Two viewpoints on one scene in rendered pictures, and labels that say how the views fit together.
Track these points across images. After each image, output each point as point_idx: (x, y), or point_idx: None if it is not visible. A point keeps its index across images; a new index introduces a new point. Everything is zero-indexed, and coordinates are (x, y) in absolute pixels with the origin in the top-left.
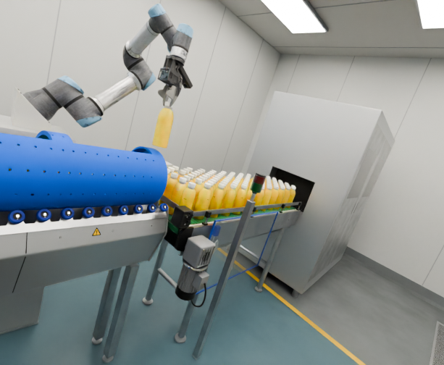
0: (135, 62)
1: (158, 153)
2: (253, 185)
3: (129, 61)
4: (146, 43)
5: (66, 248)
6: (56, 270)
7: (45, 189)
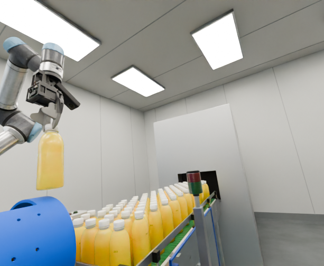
0: (10, 115)
1: (49, 200)
2: (191, 186)
3: (1, 116)
4: (15, 87)
5: None
6: None
7: None
